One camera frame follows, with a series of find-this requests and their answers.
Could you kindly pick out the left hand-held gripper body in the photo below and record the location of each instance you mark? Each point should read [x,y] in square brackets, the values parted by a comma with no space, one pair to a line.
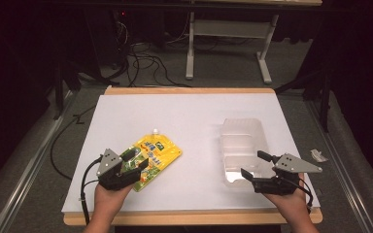
[110,166]

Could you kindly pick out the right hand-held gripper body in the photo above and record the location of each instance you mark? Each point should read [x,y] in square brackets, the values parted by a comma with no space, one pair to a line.
[285,174]

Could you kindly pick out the yellow spouted drink pouch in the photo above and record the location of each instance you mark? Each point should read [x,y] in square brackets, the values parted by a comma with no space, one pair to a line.
[152,161]

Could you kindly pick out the clear plastic container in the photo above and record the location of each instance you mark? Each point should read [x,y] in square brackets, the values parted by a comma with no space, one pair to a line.
[243,152]

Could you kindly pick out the person's right hand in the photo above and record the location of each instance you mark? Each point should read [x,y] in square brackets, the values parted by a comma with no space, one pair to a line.
[292,202]

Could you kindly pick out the person's left hand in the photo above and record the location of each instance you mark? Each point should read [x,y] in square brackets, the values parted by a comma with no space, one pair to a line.
[109,198]

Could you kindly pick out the crumpled white paper scrap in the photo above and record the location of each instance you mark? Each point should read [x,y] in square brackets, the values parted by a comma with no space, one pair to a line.
[318,156]

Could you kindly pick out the white table mat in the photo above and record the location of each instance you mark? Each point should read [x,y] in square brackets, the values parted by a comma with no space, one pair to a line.
[187,129]

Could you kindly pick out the black metal stand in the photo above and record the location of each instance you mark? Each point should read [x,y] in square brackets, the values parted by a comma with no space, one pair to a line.
[323,90]
[61,77]

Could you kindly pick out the white metal table frame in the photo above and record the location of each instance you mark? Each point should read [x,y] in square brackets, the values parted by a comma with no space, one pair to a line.
[230,32]

